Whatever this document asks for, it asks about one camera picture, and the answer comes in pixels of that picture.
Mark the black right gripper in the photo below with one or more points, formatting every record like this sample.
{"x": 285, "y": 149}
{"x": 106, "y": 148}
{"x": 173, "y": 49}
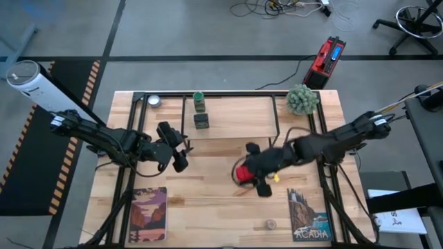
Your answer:
{"x": 271, "y": 160}

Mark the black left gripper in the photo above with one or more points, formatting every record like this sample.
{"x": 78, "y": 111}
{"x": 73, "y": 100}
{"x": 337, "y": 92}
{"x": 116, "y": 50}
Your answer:
{"x": 157, "y": 154}

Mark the red smoked paprika tin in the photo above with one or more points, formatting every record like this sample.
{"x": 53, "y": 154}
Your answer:
{"x": 244, "y": 174}

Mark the dark green black pepper tin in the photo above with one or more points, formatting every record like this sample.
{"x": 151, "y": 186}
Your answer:
{"x": 201, "y": 121}

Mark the green spice jar green lid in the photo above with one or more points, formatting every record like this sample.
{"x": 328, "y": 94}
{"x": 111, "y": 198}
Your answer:
{"x": 199, "y": 102}

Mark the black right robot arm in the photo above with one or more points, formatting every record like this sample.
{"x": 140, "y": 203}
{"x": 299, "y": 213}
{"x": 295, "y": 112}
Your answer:
{"x": 346, "y": 136}

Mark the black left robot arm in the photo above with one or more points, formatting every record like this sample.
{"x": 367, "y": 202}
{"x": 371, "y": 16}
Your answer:
{"x": 100, "y": 135}

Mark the wooden shelf black metal legs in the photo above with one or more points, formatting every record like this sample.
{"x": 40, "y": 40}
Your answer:
{"x": 228, "y": 117}

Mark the small yellow tag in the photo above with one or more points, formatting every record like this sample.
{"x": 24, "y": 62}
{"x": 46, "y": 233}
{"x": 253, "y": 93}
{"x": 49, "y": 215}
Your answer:
{"x": 276, "y": 178}

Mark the small round grey pot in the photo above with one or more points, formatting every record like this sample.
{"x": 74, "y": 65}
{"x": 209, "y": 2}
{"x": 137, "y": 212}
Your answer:
{"x": 154, "y": 101}

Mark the Acadia postcard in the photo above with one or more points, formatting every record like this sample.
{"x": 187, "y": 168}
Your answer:
{"x": 308, "y": 216}

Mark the canyon landscape postcard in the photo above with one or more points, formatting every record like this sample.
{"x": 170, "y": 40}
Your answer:
{"x": 148, "y": 214}

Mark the green potted plant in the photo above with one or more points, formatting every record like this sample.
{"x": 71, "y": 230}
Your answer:
{"x": 302, "y": 99}

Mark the red black power station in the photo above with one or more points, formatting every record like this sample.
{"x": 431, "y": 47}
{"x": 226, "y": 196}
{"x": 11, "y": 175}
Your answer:
{"x": 323, "y": 64}

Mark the black mat orange striped edge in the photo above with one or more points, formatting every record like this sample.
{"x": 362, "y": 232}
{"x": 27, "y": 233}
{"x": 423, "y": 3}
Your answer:
{"x": 34, "y": 155}

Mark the white paper sheet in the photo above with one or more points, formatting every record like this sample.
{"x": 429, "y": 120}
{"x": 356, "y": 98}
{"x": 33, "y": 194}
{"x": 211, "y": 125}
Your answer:
{"x": 398, "y": 214}

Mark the white tower fan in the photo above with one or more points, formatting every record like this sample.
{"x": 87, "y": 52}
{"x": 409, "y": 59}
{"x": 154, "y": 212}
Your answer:
{"x": 34, "y": 88}

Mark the black side table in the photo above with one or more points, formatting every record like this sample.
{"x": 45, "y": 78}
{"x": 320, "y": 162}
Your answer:
{"x": 429, "y": 138}

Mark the black rounded object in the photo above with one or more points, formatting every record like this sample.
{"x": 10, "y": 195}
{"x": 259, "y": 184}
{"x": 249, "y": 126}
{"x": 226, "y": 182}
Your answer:
{"x": 432, "y": 100}

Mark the black office chair base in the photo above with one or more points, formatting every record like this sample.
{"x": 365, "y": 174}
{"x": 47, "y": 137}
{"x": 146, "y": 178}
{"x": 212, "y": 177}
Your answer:
{"x": 412, "y": 24}

